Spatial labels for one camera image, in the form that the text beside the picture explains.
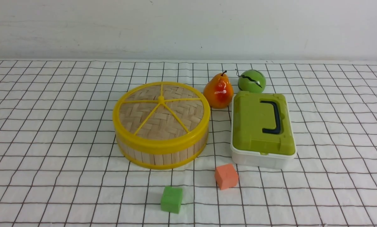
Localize green toy round fruit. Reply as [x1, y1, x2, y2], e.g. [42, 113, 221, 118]
[238, 69, 266, 93]

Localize green lid white lunch box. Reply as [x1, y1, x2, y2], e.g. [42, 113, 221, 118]
[230, 91, 297, 169]

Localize orange yellow toy pear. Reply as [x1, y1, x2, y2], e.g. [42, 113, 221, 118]
[203, 70, 234, 109]

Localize orange foam cube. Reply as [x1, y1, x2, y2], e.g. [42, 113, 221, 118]
[214, 163, 239, 190]

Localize yellow woven steamer lid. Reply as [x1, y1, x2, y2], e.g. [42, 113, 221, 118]
[112, 82, 210, 155]

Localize bamboo steamer basket yellow rims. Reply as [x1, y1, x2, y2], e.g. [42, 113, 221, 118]
[116, 132, 209, 170]

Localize green foam cube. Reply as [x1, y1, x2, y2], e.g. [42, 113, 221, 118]
[161, 186, 183, 214]

